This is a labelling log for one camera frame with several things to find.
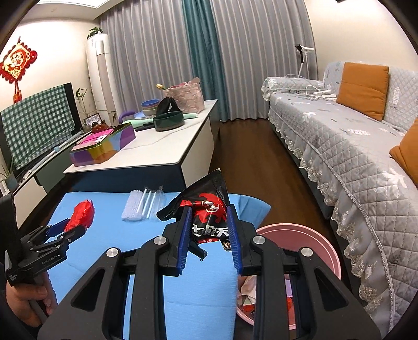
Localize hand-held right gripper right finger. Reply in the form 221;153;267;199
226;204;382;340

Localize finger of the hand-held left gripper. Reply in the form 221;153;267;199
21;220;71;244
36;225;87;254

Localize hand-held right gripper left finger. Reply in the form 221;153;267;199
37;206;193;340

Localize black red snack packet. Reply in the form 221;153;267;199
157;168;234;262

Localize pink plastic bin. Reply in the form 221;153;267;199
236;223;342;329

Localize person's left hand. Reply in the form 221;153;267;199
5;281;59;327

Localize white packet green print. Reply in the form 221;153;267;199
237;275;258;306

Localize small clear plastic bottle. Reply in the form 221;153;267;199
153;186;166;212

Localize clear plastic tube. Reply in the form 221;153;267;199
136;188;147;219
145;189;155;219

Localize television cabinet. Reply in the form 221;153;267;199
10;127;95;226

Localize blue table cover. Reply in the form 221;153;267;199
42;192;271;340

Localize small potted plant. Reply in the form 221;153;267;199
0;160;17;192

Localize colourful tin box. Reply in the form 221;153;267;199
69;127;136;167

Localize pink paper box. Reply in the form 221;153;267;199
76;132;114;148

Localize white marble coffee table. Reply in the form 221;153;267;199
63;99;219;197

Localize television with checked cloth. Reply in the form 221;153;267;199
0;83;76;171

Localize dark green bowl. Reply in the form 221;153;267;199
153;111;185;132

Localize black television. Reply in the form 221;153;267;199
63;82;82;131

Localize mint green mat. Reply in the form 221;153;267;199
122;113;199;128

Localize bamboo plant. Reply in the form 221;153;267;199
74;88;95;118

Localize pink fabric basket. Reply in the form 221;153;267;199
162;78;206;113

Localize grey quilted sofa cover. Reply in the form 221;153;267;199
261;60;418;324

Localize white standing air conditioner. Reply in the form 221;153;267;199
86;33;118;126

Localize teal curtain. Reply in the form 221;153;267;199
181;0;229;123

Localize grey curtain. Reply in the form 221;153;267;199
212;0;319;122
100;0;196;112

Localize orange cushion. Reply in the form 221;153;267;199
389;116;418;188
336;62;390;121

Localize white floor lamp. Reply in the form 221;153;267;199
294;44;315;79

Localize red knot wall decoration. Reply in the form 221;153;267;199
0;37;38;103

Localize white cable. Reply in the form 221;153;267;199
284;73;338;100

